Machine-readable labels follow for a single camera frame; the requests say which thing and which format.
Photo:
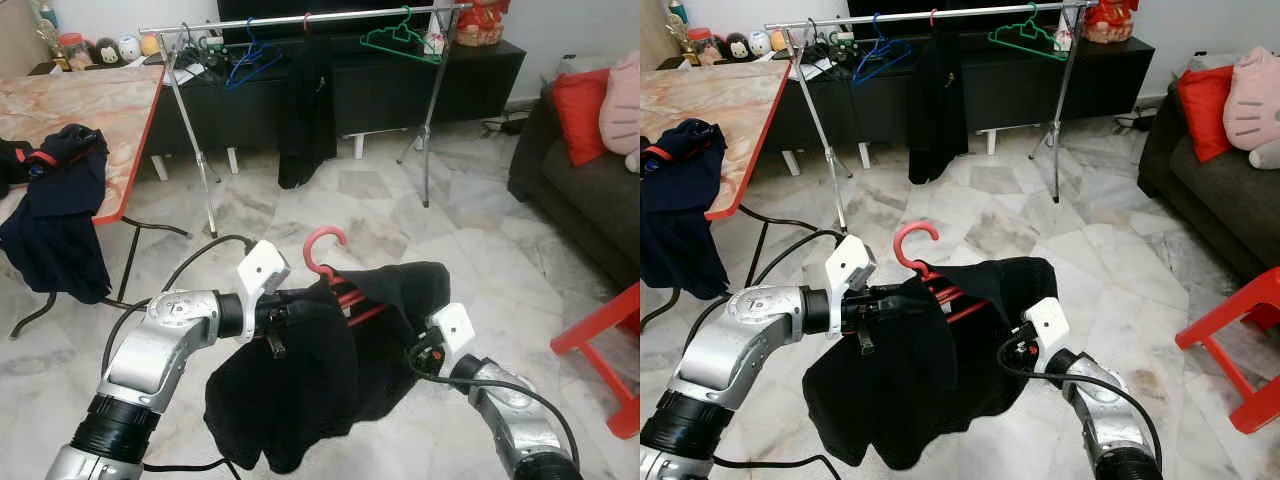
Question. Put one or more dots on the black jacket green logo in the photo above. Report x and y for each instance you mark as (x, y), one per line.
(900, 400)
(300, 400)

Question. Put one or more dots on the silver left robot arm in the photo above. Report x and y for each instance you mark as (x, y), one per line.
(160, 340)
(740, 340)

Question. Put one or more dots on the blue plastic hanger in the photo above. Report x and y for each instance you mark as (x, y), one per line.
(878, 40)
(252, 45)

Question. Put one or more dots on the green plastic hanger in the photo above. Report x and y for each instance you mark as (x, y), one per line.
(402, 30)
(1030, 25)

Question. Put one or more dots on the red plastic stool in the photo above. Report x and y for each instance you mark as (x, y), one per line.
(600, 320)
(1230, 310)

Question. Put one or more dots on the long black garment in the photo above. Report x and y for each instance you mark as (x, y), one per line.
(935, 100)
(305, 110)

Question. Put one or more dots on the navy blue garment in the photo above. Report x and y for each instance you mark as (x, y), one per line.
(55, 240)
(680, 240)

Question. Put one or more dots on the dark grey fabric sofa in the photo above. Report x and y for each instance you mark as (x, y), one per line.
(580, 210)
(1210, 200)

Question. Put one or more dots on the white papers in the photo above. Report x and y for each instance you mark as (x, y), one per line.
(200, 70)
(815, 66)

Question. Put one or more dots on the marble top dining table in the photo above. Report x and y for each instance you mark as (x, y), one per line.
(80, 105)
(720, 100)

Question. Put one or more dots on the black TV console cabinet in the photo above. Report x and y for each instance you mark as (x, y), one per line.
(1100, 85)
(470, 90)

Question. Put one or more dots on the yellow round toy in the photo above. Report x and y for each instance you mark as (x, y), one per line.
(150, 45)
(779, 41)

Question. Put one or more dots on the red cushion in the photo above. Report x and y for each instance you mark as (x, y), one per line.
(1205, 110)
(580, 115)

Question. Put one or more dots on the white round toy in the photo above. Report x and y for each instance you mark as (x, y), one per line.
(761, 43)
(128, 47)

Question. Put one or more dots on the silver metal clothes rack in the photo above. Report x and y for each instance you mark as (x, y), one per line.
(270, 19)
(980, 12)

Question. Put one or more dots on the black round toy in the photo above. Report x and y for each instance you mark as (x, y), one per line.
(105, 52)
(737, 47)

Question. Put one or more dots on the black flat television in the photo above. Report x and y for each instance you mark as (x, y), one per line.
(280, 6)
(950, 5)

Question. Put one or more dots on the white tissue pack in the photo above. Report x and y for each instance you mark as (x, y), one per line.
(435, 40)
(1062, 35)

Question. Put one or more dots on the pink cat face cushion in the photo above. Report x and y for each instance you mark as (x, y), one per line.
(1255, 105)
(622, 110)

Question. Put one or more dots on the glass jar red lid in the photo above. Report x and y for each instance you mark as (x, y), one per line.
(71, 52)
(698, 46)

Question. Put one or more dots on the white lace covered side table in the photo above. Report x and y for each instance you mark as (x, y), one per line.
(580, 63)
(1210, 60)

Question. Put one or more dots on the red robed figurine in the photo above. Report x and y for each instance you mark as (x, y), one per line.
(1110, 20)
(480, 25)

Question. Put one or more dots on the gold trophy blue ball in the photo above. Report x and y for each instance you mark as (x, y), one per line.
(681, 30)
(46, 35)

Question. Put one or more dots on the light wooden sideboard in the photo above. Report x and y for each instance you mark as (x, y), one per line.
(15, 40)
(650, 40)

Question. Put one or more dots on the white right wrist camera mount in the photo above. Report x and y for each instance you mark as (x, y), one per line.
(1047, 322)
(452, 328)

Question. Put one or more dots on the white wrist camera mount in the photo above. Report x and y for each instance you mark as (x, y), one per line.
(1047, 322)
(452, 328)
(262, 268)
(850, 262)

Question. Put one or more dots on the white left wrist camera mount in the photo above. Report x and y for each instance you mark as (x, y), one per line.
(850, 262)
(262, 268)

